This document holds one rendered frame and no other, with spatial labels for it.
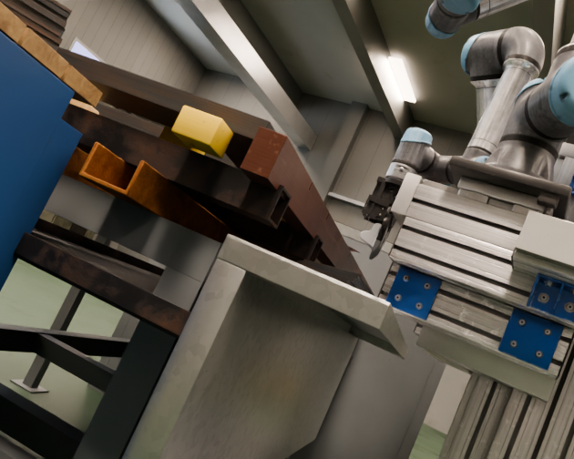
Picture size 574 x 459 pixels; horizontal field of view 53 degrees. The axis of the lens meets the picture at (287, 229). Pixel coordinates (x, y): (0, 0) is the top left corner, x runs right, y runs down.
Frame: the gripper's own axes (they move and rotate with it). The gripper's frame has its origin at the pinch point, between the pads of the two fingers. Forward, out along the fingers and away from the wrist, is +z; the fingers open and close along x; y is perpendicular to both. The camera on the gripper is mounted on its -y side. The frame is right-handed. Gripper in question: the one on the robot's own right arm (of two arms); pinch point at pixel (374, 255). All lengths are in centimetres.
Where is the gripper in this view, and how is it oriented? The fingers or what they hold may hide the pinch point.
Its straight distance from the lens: 148.9
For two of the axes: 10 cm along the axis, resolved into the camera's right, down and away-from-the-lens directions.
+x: -2.1, -2.4, -9.5
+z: -4.2, 9.0, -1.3
